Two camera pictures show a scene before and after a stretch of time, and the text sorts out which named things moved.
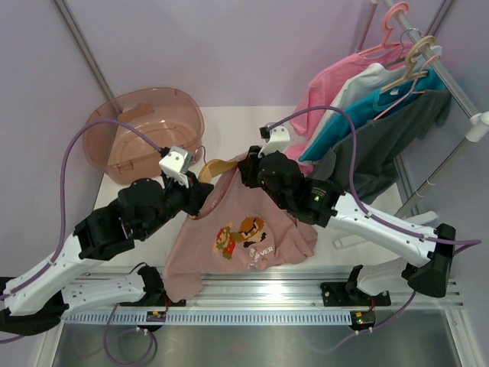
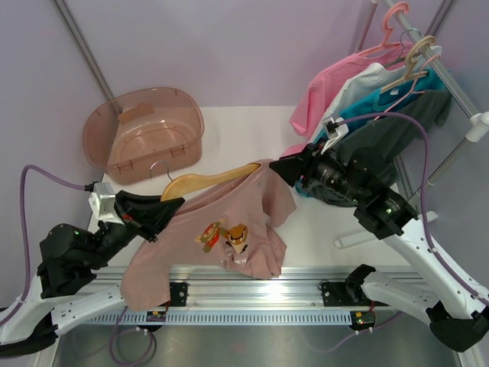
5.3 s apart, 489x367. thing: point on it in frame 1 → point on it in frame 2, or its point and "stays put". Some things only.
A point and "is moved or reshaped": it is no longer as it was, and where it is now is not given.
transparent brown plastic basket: x=165 y=117 stays put
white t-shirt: x=369 y=79 stays put
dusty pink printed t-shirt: x=240 y=227 is moved or reshaped
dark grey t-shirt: x=377 y=144 stays put
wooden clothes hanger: x=213 y=168 is moved or reshaped
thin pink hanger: x=410 y=92 stays put
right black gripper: x=249 y=166 → x=292 y=167
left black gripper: x=195 y=196 → x=147 y=214
